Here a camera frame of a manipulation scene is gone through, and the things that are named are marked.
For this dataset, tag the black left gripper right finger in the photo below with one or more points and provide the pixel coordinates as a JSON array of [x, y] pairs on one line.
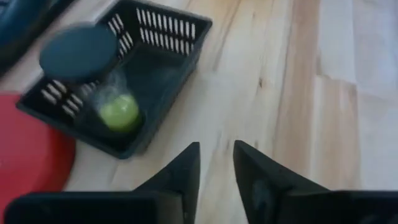
[[280, 202]]

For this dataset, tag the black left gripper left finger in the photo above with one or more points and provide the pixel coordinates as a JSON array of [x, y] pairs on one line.
[[174, 202]]

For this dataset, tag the black-lidded jar green base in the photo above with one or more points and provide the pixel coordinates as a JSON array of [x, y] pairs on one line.
[[77, 53]]

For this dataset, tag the black plastic basket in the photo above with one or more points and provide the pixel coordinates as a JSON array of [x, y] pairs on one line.
[[168, 62]]

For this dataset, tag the red desk lamp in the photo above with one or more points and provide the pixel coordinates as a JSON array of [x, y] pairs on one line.
[[28, 140]]

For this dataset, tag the black aluminium table frame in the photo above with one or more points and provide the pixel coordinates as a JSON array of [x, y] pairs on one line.
[[18, 28]]

